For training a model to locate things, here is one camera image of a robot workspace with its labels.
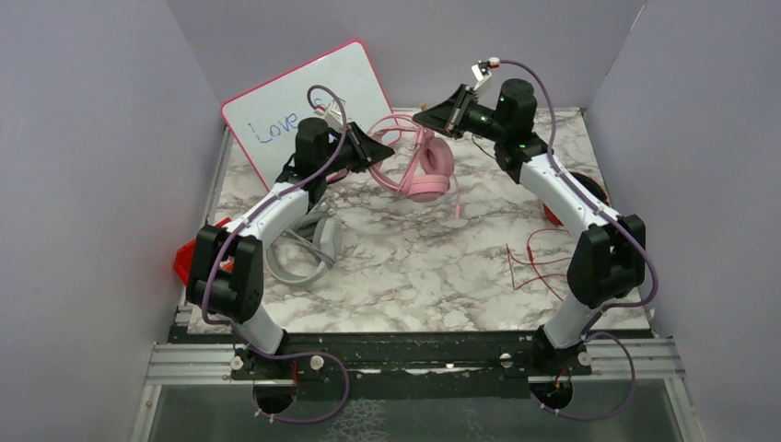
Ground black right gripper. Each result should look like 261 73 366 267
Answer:
413 85 508 144

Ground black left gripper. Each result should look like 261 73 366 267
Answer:
319 122 395 176

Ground pink headphones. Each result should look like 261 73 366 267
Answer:
369 113 460 204

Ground grey white headphones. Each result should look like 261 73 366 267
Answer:
265 210 344 287

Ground grey headphone cable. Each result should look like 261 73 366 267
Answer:
286 210 337 270

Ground red black headphones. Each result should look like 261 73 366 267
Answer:
542 172 610 227

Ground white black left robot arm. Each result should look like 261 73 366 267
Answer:
185 117 394 378

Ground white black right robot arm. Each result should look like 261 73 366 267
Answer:
413 78 646 375

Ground pink framed whiteboard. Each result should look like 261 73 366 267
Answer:
221 41 391 190

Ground red plastic bin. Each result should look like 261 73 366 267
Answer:
172 217 234 285

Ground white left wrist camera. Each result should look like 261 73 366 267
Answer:
314 98 345 131

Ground black metal base rail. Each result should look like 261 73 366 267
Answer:
168 323 657 404

